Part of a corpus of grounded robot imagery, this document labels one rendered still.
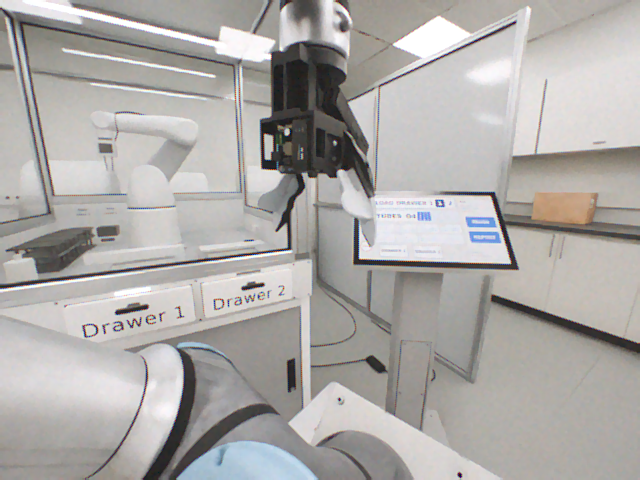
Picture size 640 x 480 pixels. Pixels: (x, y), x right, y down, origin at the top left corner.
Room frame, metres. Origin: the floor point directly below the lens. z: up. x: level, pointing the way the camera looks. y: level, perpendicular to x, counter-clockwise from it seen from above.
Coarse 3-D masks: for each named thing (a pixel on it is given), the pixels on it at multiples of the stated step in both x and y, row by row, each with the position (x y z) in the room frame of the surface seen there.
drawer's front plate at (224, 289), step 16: (272, 272) 0.79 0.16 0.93; (288, 272) 0.82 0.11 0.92; (208, 288) 0.69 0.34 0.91; (224, 288) 0.72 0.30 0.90; (240, 288) 0.74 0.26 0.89; (256, 288) 0.76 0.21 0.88; (272, 288) 0.79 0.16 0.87; (288, 288) 0.82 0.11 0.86; (208, 304) 0.69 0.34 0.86; (224, 304) 0.71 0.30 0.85; (240, 304) 0.74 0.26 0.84; (256, 304) 0.76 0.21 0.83
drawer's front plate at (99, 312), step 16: (176, 288) 0.66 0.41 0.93; (80, 304) 0.55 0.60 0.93; (96, 304) 0.56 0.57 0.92; (112, 304) 0.58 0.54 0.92; (160, 304) 0.63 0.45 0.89; (176, 304) 0.65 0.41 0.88; (192, 304) 0.67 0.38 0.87; (80, 320) 0.54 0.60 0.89; (96, 320) 0.56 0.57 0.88; (112, 320) 0.57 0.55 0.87; (144, 320) 0.61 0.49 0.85; (176, 320) 0.65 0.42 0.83; (192, 320) 0.67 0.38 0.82; (80, 336) 0.54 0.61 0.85; (96, 336) 0.55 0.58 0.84; (112, 336) 0.57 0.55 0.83
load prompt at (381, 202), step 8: (376, 200) 0.94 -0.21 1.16; (384, 200) 0.93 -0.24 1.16; (392, 200) 0.93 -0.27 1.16; (400, 200) 0.93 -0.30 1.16; (408, 200) 0.93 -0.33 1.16; (416, 200) 0.92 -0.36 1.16; (424, 200) 0.92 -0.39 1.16; (432, 200) 0.92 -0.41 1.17; (440, 200) 0.91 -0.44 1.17; (448, 200) 0.91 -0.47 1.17; (376, 208) 0.91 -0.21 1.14; (384, 208) 0.91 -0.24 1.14; (392, 208) 0.91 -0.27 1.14; (400, 208) 0.91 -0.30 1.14; (408, 208) 0.90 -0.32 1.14; (416, 208) 0.90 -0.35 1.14; (424, 208) 0.90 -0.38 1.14; (432, 208) 0.89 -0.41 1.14; (440, 208) 0.89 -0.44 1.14; (448, 208) 0.89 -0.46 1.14; (456, 208) 0.88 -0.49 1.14
